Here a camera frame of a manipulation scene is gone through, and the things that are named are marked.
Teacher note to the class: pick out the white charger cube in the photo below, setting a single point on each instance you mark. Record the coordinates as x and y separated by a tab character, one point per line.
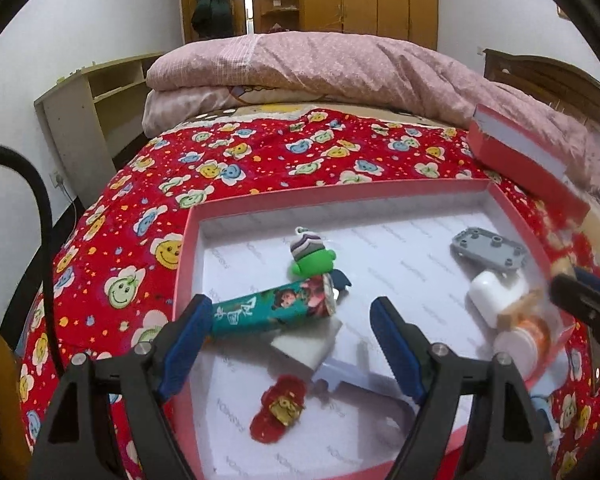
307	347

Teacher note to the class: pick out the dark hanging jacket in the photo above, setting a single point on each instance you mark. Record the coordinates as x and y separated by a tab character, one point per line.
211	7

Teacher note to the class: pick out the red box lid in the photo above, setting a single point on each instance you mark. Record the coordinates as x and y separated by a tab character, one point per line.
522	160

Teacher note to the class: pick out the dark wooden headboard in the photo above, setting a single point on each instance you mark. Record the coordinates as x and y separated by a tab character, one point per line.
555	82

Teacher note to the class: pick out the red toy figure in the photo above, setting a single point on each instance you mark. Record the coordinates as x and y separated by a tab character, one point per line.
279	410

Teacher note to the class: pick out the red smiley printed blanket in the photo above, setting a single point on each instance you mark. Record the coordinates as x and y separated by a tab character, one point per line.
120	260

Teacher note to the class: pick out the green cartoon figure toy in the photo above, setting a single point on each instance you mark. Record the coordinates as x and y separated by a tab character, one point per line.
312	257

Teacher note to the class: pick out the grey cat-shaped clip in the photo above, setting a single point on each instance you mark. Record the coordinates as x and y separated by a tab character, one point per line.
360	380

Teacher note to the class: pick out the teal printed tube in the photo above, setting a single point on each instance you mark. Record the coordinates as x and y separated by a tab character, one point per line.
275	307

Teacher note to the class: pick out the grey studded building plate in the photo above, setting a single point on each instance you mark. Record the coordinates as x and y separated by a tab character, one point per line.
487	249

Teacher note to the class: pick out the white wall socket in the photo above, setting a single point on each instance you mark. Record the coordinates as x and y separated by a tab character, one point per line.
58	178

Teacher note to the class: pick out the small white orange jar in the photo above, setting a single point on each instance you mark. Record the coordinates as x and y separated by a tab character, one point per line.
522	345

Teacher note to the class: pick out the white earbud case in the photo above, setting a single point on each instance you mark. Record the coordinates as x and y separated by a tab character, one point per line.
495	295

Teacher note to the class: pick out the pink quilt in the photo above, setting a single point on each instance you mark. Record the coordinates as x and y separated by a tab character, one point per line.
330	67

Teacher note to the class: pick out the wooden key-shaped puzzle piece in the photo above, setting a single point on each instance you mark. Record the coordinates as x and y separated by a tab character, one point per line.
522	310

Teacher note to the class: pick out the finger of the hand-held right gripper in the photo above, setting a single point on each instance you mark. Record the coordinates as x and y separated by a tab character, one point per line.
580	300
597	282

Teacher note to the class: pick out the beige shelf unit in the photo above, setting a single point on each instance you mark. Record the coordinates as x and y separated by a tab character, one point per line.
87	110

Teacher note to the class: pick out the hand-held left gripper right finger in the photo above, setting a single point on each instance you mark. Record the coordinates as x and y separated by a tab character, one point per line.
397	350

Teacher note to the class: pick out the red cardboard box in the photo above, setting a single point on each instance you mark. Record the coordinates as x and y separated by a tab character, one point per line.
380	260

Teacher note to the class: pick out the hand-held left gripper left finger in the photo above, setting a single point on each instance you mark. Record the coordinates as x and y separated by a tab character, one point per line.
182	350

